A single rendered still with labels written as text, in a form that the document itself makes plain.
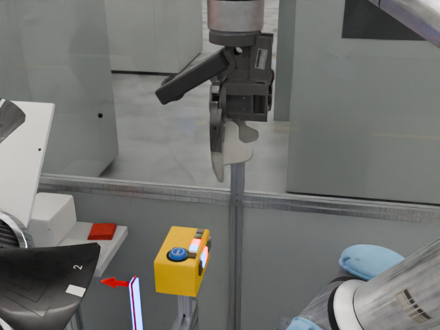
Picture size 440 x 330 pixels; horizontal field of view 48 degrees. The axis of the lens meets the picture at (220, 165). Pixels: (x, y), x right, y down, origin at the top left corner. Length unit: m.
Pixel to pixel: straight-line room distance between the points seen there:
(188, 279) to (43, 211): 0.64
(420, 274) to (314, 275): 1.11
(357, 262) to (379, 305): 0.17
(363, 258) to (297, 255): 0.85
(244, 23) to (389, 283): 0.37
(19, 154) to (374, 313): 0.95
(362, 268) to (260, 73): 0.34
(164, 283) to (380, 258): 0.54
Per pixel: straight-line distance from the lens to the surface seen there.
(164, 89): 0.71
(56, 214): 1.62
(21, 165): 1.31
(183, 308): 1.32
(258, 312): 1.84
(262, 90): 0.66
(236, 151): 0.69
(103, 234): 1.64
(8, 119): 1.04
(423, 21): 0.67
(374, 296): 0.67
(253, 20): 0.65
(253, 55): 0.67
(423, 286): 0.62
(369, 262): 0.83
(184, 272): 1.15
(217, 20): 0.65
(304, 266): 1.70
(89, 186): 1.73
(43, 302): 0.95
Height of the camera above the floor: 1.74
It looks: 25 degrees down
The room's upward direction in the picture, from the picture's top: straight up
